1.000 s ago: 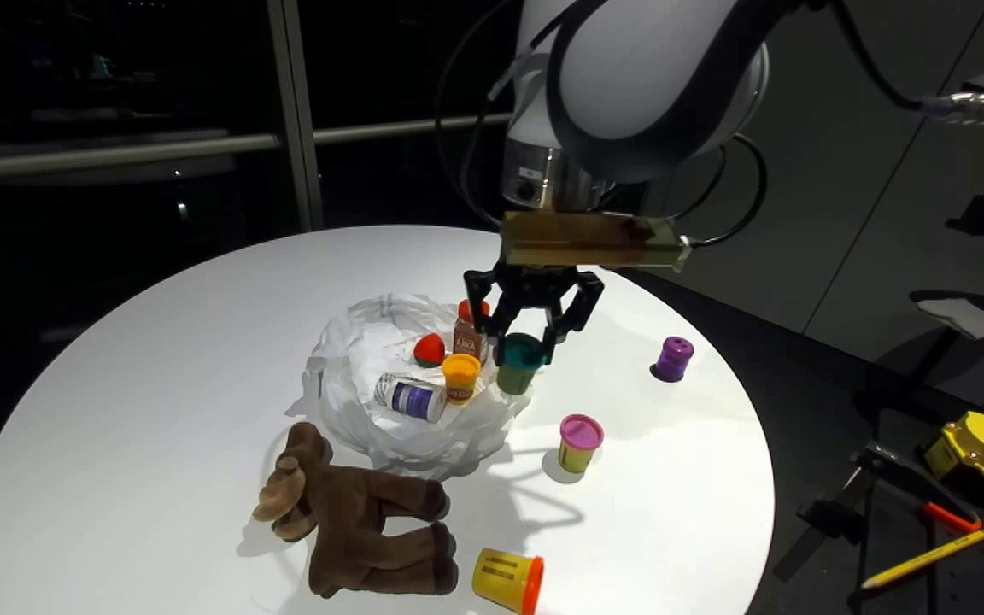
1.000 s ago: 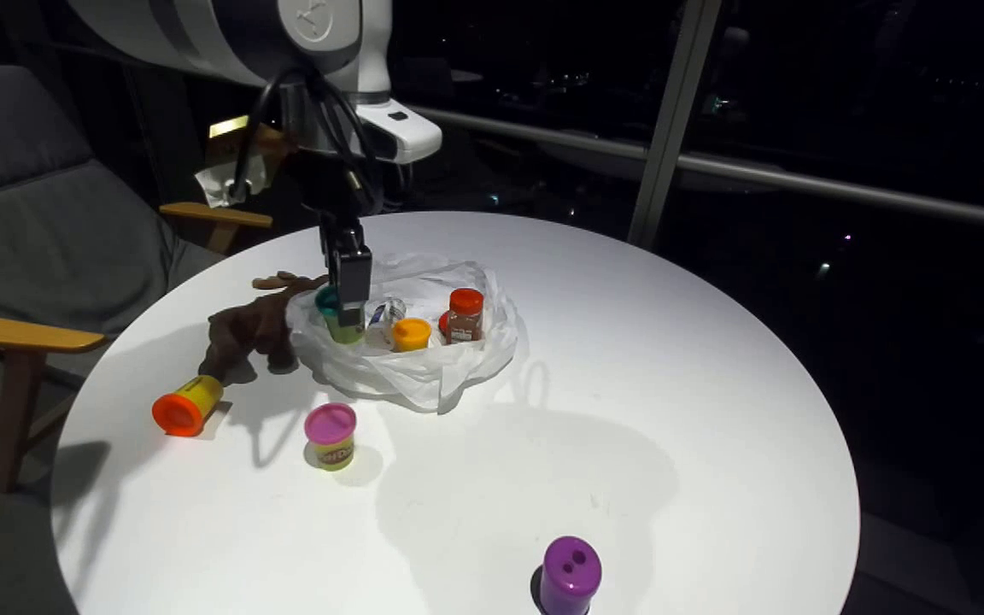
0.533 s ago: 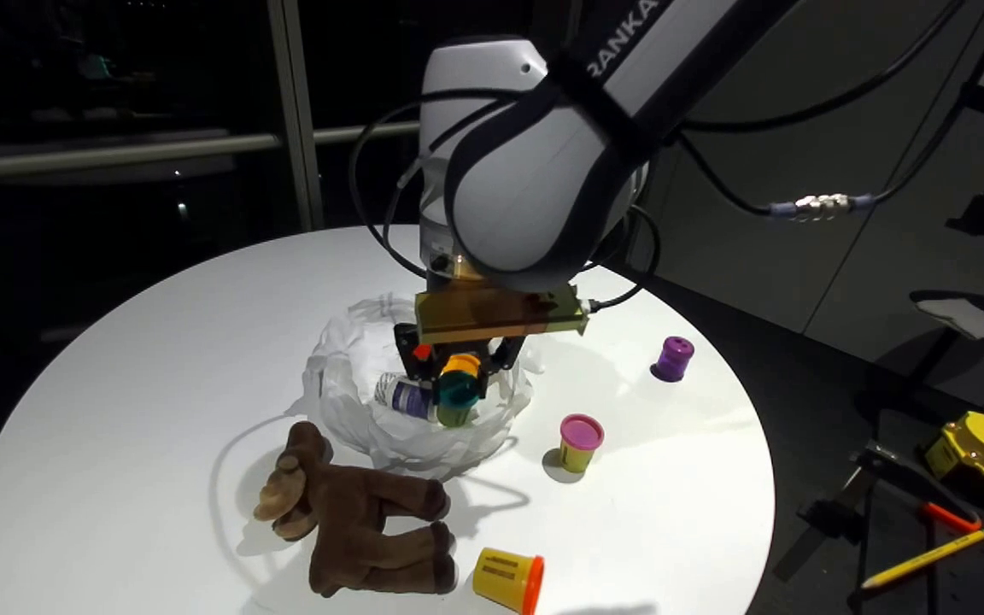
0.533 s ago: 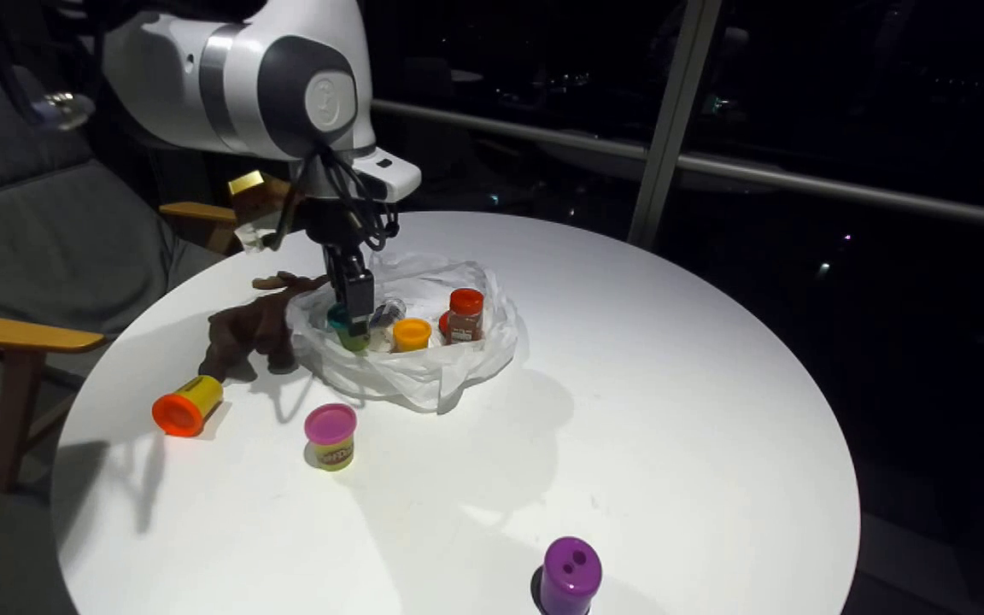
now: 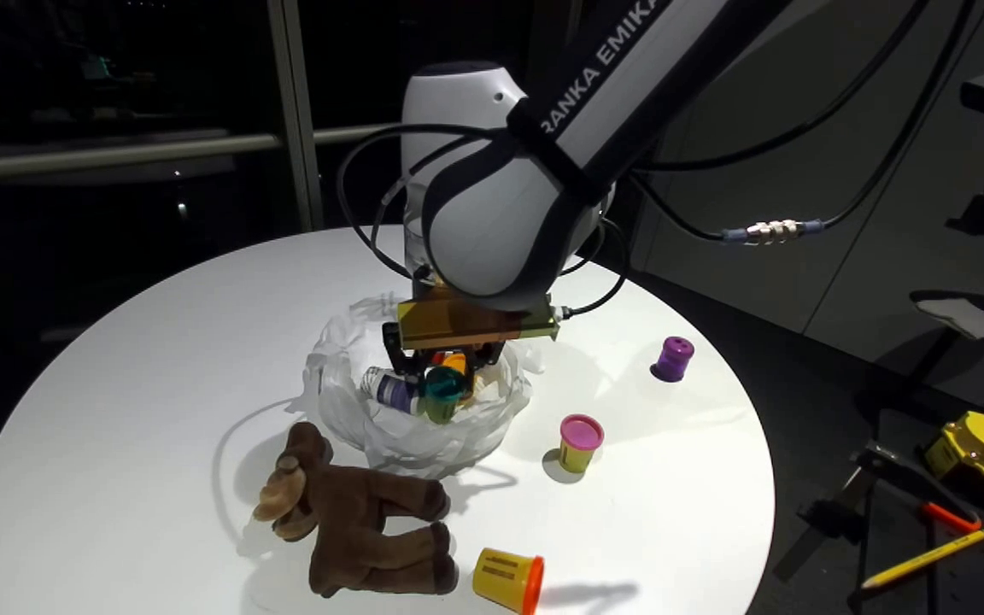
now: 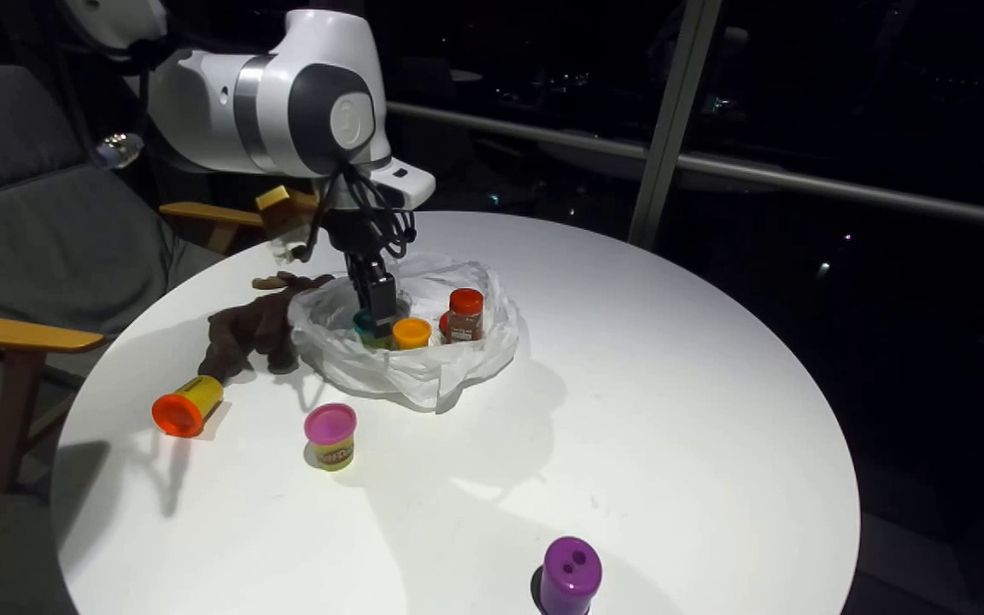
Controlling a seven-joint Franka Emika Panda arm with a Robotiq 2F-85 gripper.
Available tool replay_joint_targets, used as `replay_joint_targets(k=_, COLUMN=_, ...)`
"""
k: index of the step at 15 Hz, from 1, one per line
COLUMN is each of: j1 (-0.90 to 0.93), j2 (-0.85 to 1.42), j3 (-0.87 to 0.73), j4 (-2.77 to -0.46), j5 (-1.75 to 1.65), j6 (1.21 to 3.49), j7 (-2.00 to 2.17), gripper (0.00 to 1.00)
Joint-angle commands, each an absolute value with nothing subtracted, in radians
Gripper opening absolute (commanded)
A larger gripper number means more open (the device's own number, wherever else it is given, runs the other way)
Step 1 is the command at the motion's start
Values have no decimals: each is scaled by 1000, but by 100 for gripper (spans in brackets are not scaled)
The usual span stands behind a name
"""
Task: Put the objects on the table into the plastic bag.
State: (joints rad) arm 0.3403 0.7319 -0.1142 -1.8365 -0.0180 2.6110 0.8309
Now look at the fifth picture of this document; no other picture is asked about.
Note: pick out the grey flat stand plate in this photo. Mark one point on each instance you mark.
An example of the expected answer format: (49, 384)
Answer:
(965, 317)

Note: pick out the tub with teal lid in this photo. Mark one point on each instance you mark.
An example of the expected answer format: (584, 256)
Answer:
(443, 396)

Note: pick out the purple container with holed lid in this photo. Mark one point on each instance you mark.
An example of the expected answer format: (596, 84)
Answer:
(673, 358)

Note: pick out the brown green wrist camera box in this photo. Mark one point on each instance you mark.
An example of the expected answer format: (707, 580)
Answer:
(476, 320)

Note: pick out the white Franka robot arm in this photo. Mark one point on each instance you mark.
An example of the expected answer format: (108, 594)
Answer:
(492, 205)

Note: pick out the brown moose plush toy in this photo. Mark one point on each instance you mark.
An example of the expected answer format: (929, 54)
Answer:
(360, 514)

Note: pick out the tub with magenta lid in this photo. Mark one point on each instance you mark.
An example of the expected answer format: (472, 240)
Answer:
(578, 441)

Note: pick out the clear small jar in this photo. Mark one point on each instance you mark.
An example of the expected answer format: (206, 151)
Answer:
(391, 390)

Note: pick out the grey window railing bar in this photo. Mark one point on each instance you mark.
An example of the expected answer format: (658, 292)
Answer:
(118, 156)

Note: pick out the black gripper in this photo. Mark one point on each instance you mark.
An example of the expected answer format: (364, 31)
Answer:
(451, 351)

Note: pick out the white plastic bag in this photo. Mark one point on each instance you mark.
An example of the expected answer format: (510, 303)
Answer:
(341, 396)

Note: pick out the yellow tub with orange lid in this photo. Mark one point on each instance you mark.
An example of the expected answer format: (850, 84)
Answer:
(503, 582)

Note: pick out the grey window mullion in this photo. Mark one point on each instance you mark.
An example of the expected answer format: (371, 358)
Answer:
(290, 114)

